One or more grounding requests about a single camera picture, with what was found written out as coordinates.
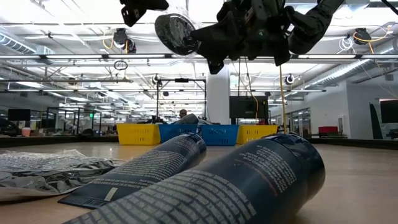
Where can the blue plastic basket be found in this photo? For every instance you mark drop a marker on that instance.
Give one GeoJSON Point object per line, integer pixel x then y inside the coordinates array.
{"type": "Point", "coordinates": [220, 135]}
{"type": "Point", "coordinates": [174, 132]}

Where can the yellow plastic basket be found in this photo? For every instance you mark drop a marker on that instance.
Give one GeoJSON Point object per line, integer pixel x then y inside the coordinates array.
{"type": "Point", "coordinates": [256, 134]}
{"type": "Point", "coordinates": [138, 134]}

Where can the red box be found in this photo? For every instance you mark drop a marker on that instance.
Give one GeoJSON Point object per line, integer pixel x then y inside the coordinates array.
{"type": "Point", "coordinates": [328, 130]}

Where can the black rig frame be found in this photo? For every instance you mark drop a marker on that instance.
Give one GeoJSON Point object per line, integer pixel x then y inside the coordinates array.
{"type": "Point", "coordinates": [182, 80]}

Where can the person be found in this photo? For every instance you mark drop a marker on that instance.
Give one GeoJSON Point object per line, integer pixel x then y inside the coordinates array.
{"type": "Point", "coordinates": [183, 113]}

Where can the black wall screen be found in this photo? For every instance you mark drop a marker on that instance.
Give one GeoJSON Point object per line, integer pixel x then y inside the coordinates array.
{"type": "Point", "coordinates": [247, 107]}

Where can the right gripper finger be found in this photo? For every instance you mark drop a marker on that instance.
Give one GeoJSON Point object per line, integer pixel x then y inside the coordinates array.
{"type": "Point", "coordinates": [217, 53]}
{"type": "Point", "coordinates": [217, 31]}

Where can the white building column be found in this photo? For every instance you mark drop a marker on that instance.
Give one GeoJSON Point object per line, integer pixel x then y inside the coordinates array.
{"type": "Point", "coordinates": [218, 96]}

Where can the orange cup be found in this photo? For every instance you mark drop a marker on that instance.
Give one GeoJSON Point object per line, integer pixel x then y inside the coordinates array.
{"type": "Point", "coordinates": [26, 132]}

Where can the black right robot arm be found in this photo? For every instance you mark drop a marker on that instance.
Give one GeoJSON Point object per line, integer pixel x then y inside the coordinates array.
{"type": "Point", "coordinates": [311, 21]}

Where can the black monitor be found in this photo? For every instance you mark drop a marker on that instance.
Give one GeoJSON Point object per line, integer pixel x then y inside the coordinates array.
{"type": "Point", "coordinates": [18, 115]}
{"type": "Point", "coordinates": [390, 111]}

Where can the black cage frame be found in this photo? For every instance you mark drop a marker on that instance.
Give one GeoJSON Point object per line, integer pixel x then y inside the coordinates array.
{"type": "Point", "coordinates": [74, 108]}

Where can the dark blue squeeze tube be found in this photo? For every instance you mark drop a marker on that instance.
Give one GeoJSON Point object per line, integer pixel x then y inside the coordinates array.
{"type": "Point", "coordinates": [146, 168]}
{"type": "Point", "coordinates": [248, 180]}

